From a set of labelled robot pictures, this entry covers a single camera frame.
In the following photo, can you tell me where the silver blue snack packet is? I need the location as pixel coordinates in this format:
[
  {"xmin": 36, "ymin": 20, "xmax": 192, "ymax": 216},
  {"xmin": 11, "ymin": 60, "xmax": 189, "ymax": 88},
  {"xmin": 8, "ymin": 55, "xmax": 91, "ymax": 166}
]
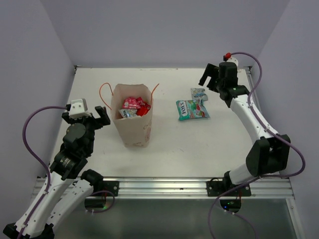
[{"xmin": 190, "ymin": 88, "xmax": 208, "ymax": 101}]

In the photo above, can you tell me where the red pink snack packet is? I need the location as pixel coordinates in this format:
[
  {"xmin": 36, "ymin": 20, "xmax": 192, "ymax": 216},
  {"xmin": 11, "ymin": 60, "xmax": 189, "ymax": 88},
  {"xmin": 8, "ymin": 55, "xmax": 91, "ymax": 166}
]
[{"xmin": 122, "ymin": 97, "xmax": 141, "ymax": 109}]

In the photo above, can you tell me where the printed bear paper bag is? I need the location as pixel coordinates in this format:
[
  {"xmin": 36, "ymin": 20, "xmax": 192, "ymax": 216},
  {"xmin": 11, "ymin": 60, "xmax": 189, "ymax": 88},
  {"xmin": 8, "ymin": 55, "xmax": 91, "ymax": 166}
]
[{"xmin": 99, "ymin": 83, "xmax": 158, "ymax": 147}]

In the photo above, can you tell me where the pink small snack packet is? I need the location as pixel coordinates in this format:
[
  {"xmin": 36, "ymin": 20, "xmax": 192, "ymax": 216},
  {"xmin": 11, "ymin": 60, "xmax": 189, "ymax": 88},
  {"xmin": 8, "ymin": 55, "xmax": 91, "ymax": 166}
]
[{"xmin": 136, "ymin": 97, "xmax": 145, "ymax": 107}]

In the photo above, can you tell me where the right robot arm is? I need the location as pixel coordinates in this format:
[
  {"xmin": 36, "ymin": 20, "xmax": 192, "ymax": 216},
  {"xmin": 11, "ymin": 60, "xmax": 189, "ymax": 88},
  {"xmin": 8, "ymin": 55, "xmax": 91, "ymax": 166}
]
[{"xmin": 199, "ymin": 62, "xmax": 291, "ymax": 196}]

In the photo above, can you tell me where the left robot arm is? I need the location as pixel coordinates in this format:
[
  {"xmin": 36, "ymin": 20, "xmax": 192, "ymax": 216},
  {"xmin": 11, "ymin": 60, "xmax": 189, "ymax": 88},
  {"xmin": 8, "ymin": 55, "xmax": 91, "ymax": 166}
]
[{"xmin": 3, "ymin": 103, "xmax": 111, "ymax": 239}]

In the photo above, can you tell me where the green Fox's mint bag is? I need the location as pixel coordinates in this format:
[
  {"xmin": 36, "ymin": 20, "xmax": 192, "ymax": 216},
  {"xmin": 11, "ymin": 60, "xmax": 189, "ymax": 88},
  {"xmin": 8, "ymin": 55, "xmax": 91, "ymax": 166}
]
[{"xmin": 176, "ymin": 100, "xmax": 210, "ymax": 121}]

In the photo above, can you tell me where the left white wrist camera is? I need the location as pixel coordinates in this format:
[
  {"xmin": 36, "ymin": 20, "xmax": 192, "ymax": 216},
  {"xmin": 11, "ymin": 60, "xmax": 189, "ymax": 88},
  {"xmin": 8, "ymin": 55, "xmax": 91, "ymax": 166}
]
[{"xmin": 66, "ymin": 99, "xmax": 91, "ymax": 119}]

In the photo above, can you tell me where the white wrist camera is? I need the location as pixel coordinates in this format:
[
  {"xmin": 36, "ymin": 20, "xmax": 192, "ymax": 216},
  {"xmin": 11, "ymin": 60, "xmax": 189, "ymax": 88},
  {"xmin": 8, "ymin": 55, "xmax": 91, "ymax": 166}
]
[
  {"xmin": 223, "ymin": 53, "xmax": 239, "ymax": 66},
  {"xmin": 66, "ymin": 99, "xmax": 91, "ymax": 119}
]

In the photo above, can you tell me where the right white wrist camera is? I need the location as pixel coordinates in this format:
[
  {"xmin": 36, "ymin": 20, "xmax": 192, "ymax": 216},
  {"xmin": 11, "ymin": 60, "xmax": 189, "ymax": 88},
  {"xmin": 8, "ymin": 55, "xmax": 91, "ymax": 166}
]
[{"xmin": 223, "ymin": 53, "xmax": 239, "ymax": 66}]

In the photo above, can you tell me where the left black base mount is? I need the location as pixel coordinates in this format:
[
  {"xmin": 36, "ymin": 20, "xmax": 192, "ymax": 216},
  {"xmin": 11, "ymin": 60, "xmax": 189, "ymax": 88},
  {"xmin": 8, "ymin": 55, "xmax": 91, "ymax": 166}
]
[{"xmin": 84, "ymin": 180, "xmax": 119, "ymax": 213}]

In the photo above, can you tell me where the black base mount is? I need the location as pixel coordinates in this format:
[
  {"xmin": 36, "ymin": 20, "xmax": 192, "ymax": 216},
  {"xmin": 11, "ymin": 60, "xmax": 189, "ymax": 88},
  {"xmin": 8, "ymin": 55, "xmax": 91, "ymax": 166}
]
[
  {"xmin": 84, "ymin": 180, "xmax": 119, "ymax": 213},
  {"xmin": 206, "ymin": 178, "xmax": 252, "ymax": 213}
]

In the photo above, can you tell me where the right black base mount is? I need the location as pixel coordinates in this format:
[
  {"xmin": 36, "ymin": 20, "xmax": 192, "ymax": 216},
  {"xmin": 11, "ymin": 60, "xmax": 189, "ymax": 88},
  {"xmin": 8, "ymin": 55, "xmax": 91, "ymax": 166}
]
[{"xmin": 206, "ymin": 178, "xmax": 252, "ymax": 213}]

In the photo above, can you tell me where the aluminium front rail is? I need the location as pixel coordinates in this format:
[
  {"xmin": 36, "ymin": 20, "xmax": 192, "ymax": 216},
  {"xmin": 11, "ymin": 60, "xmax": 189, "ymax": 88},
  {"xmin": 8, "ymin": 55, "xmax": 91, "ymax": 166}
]
[{"xmin": 32, "ymin": 176, "xmax": 292, "ymax": 200}]

